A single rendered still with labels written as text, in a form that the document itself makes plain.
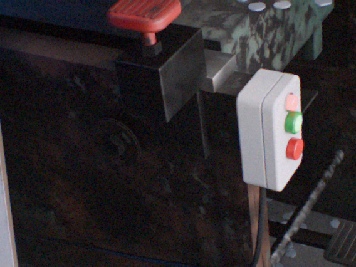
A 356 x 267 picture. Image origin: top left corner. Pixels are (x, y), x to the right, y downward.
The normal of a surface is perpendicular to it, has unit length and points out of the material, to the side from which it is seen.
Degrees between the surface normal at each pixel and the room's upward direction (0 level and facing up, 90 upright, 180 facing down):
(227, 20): 0
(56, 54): 0
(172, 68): 90
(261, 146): 90
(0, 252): 78
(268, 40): 90
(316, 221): 0
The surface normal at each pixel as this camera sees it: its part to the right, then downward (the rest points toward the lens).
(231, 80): -0.12, -0.80
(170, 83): 0.86, 0.21
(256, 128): -0.50, 0.56
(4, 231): -0.53, 0.37
